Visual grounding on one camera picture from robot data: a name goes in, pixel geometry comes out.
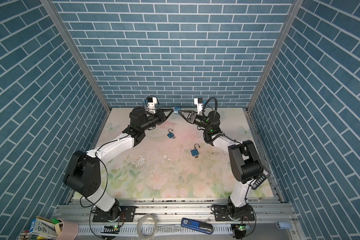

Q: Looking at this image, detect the blue padlock with key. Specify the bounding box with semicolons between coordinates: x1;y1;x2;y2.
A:
173;107;183;115

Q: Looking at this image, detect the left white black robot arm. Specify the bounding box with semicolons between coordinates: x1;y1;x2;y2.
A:
63;107;174;222

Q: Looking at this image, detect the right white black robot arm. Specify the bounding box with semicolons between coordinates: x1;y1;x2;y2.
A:
179;110;269;222

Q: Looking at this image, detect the far blue padlock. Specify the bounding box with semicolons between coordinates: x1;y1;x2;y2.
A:
167;129;176;139

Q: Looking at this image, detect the right blue padlock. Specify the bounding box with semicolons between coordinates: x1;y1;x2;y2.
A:
191;144;201;158

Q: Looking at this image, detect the floral table mat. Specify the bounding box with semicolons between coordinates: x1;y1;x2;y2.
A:
101;114;236;200

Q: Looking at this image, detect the black calculator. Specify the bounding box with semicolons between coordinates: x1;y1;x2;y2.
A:
252;167;271;190

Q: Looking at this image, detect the blue black handheld device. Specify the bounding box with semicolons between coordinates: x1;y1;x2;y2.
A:
181;218;214;235

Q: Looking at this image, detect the small light blue object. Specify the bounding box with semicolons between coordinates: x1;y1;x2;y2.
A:
276;222;292;230

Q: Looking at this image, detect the pink cup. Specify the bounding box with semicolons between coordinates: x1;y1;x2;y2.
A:
57;219;79;240

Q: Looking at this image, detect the white blue cardboard box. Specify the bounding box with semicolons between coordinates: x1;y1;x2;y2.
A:
29;217;61;240

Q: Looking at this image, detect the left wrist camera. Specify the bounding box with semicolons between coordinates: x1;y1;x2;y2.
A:
145;96;160;114

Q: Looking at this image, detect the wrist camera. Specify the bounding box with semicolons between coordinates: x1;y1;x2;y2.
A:
194;98;204;115
145;96;160;114

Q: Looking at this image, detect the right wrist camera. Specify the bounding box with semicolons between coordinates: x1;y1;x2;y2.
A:
194;98;204;115

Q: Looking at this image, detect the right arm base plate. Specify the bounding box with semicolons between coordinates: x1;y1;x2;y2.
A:
210;204;256;222

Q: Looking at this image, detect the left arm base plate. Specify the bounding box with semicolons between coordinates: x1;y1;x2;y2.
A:
91;206;136;223

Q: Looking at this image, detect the aluminium rail frame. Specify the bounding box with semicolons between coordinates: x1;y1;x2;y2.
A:
53;198;305;240

